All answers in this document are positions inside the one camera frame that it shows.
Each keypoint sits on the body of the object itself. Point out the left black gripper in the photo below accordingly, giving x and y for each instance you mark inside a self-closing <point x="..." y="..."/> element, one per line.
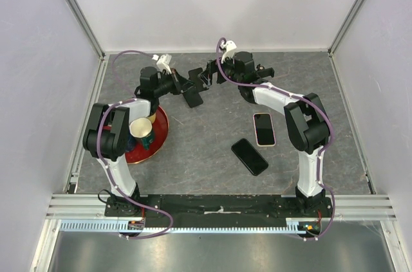
<point x="177" y="89"/>

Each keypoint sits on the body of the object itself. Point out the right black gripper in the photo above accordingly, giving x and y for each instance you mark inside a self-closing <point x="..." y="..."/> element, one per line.
<point x="206" y="76"/>

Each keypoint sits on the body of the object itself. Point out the black folding phone stand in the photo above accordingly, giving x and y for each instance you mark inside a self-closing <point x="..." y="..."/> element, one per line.
<point x="193" y="99"/>

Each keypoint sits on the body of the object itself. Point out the pink-case smartphone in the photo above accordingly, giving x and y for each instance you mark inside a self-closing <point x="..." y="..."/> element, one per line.
<point x="264" y="131"/>

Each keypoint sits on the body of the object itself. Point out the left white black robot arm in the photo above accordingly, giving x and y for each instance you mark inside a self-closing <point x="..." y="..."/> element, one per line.
<point x="107" y="132"/>

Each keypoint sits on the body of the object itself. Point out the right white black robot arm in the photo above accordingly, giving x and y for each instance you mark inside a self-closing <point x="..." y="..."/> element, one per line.
<point x="309" y="128"/>

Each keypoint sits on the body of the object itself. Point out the black round-base phone holder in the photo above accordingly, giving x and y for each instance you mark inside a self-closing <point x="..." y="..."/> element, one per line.
<point x="256" y="77"/>

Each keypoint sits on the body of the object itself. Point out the yellow cup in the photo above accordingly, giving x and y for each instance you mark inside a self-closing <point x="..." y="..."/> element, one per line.
<point x="152" y="116"/>

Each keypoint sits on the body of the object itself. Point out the cream paper cup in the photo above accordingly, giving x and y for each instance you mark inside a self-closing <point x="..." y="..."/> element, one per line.
<point x="139" y="126"/>

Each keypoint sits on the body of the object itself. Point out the green mug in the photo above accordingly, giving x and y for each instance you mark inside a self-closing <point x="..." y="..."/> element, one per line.
<point x="147" y="139"/>

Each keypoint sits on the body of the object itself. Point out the blue mug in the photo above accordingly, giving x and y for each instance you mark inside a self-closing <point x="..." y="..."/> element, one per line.
<point x="131" y="143"/>

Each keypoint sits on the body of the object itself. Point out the black smartphone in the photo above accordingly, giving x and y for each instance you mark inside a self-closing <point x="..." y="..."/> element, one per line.
<point x="249" y="156"/>

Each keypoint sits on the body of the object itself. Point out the red round tray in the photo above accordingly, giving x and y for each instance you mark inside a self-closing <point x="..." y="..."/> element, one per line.
<point x="161" y="129"/>

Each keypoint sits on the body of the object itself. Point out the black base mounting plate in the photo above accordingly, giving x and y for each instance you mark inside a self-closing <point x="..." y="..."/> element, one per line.
<point x="279" y="206"/>

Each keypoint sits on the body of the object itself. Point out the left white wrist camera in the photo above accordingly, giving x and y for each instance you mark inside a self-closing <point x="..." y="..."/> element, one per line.
<point x="162" y="62"/>

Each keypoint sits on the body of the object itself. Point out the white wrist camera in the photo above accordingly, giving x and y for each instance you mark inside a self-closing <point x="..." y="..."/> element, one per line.
<point x="228" y="48"/>
<point x="162" y="62"/>

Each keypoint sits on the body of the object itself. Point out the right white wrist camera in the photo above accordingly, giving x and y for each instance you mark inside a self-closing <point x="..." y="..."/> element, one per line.
<point x="228" y="48"/>

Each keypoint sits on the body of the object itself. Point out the left aluminium frame post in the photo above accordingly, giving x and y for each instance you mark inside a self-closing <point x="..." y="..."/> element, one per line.
<point x="85" y="27"/>

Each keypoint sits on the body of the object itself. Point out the aluminium frame post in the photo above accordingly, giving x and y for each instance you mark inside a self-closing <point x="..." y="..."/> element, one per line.
<point x="85" y="27"/>
<point x="345" y="26"/>

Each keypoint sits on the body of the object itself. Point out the front aluminium rail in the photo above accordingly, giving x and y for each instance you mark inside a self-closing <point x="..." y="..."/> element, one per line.
<point x="348" y="207"/>

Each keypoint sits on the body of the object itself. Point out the slotted cable duct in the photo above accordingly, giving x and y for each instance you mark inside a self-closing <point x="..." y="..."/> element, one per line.
<point x="116" y="226"/>

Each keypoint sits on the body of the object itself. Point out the right aluminium frame post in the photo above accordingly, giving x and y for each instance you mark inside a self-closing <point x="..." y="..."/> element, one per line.
<point x="345" y="26"/>

